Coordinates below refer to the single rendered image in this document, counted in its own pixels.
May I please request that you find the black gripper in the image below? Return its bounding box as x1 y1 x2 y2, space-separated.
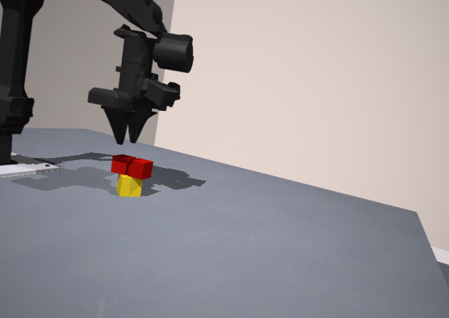
88 61 167 145

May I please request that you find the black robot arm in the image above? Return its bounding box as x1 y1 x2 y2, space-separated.
0 0 194 165

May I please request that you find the yellow cube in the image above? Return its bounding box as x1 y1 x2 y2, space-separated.
116 174 143 197

